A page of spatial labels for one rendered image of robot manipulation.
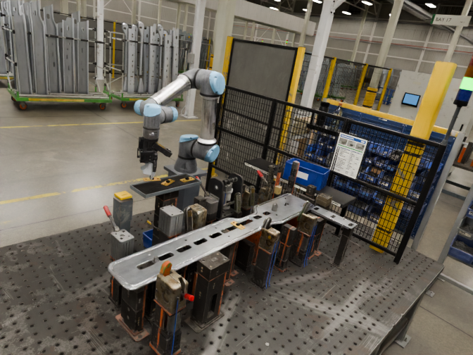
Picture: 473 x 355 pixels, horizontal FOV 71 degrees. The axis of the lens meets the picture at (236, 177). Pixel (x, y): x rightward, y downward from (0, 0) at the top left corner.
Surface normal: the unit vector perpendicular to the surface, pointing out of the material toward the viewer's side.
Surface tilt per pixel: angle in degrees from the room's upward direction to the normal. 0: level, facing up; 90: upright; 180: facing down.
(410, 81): 90
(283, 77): 90
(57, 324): 0
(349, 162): 90
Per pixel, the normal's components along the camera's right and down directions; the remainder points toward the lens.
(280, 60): -0.72, 0.13
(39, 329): 0.16, -0.92
